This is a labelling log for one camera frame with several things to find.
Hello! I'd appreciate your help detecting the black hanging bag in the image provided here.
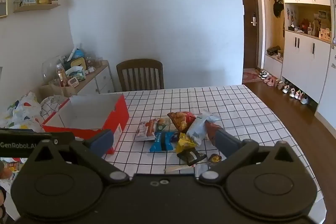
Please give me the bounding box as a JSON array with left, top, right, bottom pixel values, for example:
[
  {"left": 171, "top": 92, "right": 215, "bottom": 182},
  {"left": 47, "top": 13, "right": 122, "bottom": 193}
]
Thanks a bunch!
[{"left": 273, "top": 0, "right": 284, "bottom": 18}]

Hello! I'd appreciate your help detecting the white yellow box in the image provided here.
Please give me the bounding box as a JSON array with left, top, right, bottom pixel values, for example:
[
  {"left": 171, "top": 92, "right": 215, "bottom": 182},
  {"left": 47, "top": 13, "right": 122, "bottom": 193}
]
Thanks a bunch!
[{"left": 319, "top": 28, "right": 332, "bottom": 42}]

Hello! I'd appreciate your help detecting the green tissue box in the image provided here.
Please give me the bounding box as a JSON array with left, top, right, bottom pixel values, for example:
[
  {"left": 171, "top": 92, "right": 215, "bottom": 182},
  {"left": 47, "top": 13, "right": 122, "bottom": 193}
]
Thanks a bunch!
[{"left": 66, "top": 67, "right": 87, "bottom": 81}]

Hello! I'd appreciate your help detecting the white green snack packet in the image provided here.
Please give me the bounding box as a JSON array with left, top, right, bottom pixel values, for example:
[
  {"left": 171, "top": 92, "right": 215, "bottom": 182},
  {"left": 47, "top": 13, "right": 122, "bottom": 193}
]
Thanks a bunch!
[{"left": 187, "top": 110, "right": 220, "bottom": 146}]

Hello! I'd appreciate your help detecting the colourful printed cloth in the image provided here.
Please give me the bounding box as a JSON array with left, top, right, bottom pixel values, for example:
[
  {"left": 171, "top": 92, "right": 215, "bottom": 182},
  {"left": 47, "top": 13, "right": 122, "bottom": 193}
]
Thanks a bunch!
[{"left": 0, "top": 91, "right": 45, "bottom": 132}]

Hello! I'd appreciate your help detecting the orange bottle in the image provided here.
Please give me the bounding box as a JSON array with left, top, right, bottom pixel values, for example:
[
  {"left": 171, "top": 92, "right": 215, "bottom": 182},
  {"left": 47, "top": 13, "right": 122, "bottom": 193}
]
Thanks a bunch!
[{"left": 56, "top": 63, "right": 67, "bottom": 86}]

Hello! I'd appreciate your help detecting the yellow snack packet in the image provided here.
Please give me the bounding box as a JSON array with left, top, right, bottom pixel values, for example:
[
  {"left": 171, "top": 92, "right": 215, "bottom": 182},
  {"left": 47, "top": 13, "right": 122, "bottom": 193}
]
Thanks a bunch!
[{"left": 176, "top": 133, "right": 198, "bottom": 153}]

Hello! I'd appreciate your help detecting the white wooden sideboard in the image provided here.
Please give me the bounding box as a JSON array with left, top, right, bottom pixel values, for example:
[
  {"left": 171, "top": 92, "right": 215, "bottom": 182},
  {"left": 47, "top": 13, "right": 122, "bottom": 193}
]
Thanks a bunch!
[{"left": 39, "top": 60, "right": 116, "bottom": 97}]

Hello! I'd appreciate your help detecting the brown door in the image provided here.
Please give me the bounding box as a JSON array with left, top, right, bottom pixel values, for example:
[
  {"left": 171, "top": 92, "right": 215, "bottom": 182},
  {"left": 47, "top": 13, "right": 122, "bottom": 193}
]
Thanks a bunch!
[{"left": 238, "top": 0, "right": 263, "bottom": 69}]

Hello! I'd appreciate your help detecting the wooden wall shelf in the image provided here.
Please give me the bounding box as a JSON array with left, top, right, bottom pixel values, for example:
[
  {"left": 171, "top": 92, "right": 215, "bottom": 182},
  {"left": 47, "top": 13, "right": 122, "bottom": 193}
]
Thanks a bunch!
[{"left": 13, "top": 0, "right": 61, "bottom": 13}]

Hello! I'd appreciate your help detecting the patterned door rug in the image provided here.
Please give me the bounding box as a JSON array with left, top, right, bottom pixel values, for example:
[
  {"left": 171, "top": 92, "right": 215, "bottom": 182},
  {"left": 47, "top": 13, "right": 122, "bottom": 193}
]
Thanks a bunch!
[{"left": 242, "top": 68, "right": 263, "bottom": 83}]

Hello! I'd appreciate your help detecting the round glass vase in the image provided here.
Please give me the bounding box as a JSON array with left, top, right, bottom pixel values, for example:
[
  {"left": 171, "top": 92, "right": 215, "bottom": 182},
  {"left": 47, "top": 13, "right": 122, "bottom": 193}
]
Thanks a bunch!
[{"left": 42, "top": 55, "right": 66, "bottom": 85}]

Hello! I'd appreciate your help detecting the red chips bag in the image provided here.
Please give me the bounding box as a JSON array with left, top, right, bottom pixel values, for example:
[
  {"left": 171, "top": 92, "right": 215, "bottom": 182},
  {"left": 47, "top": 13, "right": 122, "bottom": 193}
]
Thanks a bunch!
[{"left": 167, "top": 111, "right": 197, "bottom": 133}]

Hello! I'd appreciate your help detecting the red snack stick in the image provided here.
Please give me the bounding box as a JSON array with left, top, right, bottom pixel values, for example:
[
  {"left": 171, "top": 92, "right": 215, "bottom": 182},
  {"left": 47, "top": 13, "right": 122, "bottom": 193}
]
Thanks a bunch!
[{"left": 205, "top": 120, "right": 223, "bottom": 148}]

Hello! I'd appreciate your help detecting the small pale snack packet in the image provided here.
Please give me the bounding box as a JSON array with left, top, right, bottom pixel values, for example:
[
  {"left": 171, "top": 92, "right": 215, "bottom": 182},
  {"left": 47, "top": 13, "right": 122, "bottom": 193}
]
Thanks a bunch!
[{"left": 156, "top": 118, "right": 172, "bottom": 132}]

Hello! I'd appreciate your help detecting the checkered tablecloth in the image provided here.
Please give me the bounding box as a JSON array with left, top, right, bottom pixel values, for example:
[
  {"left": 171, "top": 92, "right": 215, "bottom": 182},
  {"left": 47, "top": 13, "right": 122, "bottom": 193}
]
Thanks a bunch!
[{"left": 39, "top": 84, "right": 324, "bottom": 214}]

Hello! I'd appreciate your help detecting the white cardboard box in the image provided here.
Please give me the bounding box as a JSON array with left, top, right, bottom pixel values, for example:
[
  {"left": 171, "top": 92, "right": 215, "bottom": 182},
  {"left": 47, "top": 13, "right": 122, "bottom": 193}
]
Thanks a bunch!
[{"left": 41, "top": 94, "right": 130, "bottom": 155}]

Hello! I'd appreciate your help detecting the clear stick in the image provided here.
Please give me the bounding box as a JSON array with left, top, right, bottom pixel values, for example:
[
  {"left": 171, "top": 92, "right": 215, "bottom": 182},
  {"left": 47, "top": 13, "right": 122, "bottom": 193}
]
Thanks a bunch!
[{"left": 164, "top": 164, "right": 208, "bottom": 174}]

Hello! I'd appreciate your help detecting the wooden chair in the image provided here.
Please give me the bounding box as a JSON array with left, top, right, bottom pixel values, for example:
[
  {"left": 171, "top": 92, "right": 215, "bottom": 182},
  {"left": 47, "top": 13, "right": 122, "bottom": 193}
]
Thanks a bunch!
[{"left": 116, "top": 59, "right": 164, "bottom": 92}]

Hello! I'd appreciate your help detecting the dark snack packet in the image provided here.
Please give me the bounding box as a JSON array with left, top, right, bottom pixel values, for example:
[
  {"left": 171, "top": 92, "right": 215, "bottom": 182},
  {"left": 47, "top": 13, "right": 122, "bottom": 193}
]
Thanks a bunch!
[{"left": 177, "top": 148, "right": 206, "bottom": 166}]

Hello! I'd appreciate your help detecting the brown paper bag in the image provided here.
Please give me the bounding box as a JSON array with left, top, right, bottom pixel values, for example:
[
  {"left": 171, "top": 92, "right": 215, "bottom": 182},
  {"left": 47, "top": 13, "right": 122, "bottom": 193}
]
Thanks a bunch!
[{"left": 39, "top": 81, "right": 76, "bottom": 102}]

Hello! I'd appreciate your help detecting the blue snack packet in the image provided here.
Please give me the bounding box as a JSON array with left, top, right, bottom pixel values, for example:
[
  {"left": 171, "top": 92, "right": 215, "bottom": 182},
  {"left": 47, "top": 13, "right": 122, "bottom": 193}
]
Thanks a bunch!
[{"left": 150, "top": 132, "right": 177, "bottom": 152}]

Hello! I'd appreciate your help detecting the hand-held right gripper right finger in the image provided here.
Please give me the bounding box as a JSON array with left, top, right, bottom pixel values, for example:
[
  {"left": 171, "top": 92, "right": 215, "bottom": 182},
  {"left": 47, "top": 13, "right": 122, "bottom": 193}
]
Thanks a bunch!
[{"left": 198, "top": 128, "right": 305, "bottom": 184}]

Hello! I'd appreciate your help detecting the white orange snack packet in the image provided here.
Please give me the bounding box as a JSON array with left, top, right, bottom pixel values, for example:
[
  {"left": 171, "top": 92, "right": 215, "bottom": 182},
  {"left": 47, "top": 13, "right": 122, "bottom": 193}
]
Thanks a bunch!
[{"left": 134, "top": 119, "right": 158, "bottom": 141}]

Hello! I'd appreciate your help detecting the row of shoes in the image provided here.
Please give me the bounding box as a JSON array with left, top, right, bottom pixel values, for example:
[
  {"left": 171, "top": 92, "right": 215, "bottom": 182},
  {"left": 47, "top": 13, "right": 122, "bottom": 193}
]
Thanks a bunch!
[{"left": 259, "top": 70, "right": 309, "bottom": 105}]

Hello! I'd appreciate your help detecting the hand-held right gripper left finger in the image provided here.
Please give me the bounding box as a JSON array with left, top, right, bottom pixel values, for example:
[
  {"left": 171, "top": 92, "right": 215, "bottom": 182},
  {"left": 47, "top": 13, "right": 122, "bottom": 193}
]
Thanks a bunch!
[{"left": 25, "top": 129, "right": 130, "bottom": 184}]

